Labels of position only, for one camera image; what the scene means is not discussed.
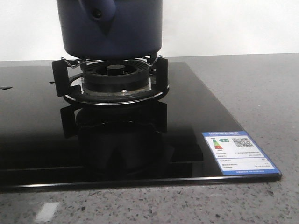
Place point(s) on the dark blue saucepan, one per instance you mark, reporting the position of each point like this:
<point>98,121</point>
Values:
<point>111,29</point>

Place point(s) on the right burner with pot support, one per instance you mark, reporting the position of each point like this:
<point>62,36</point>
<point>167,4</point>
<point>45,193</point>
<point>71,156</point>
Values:
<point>111,82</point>

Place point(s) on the blue energy label sticker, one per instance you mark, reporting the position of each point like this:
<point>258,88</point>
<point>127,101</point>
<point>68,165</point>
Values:
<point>237,154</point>

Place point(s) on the black glass gas stove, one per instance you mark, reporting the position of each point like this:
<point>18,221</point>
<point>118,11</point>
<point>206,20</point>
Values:
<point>48,144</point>

